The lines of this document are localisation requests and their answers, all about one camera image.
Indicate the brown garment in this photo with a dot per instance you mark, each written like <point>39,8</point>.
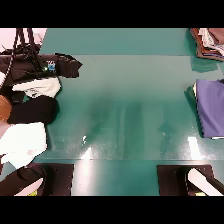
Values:
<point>4,108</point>

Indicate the white garment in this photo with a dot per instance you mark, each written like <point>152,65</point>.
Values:
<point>25,141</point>
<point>41,87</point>

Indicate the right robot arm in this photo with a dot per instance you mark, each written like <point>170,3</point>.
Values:
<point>201,180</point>

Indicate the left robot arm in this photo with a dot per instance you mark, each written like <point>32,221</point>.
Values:
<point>30,186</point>

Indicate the heap of clothes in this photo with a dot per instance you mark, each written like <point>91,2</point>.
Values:
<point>208,43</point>

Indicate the purple T-shirt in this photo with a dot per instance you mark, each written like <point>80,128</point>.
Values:
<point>211,106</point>

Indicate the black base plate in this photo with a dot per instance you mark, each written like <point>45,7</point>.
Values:
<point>61,180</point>
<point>170,180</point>

